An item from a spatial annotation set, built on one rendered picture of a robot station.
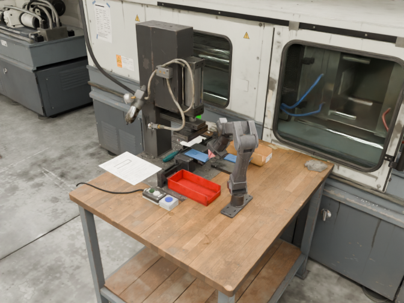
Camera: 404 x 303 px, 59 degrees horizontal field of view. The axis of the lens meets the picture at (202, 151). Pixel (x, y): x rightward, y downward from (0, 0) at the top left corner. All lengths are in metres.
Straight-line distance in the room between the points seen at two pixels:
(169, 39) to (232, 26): 0.71
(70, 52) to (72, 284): 3.08
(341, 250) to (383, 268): 0.26
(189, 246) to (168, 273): 0.83
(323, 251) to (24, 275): 2.06
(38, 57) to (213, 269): 3.76
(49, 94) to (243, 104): 2.98
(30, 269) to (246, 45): 2.13
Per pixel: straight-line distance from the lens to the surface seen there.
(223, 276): 1.46
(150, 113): 2.05
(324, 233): 2.58
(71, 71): 4.99
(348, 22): 2.04
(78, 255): 2.91
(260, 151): 2.20
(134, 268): 2.43
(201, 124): 1.91
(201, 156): 1.97
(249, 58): 2.38
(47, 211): 3.39
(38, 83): 4.83
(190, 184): 1.90
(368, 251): 2.53
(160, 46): 1.86
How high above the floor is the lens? 2.00
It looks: 30 degrees down
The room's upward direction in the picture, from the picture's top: 1 degrees clockwise
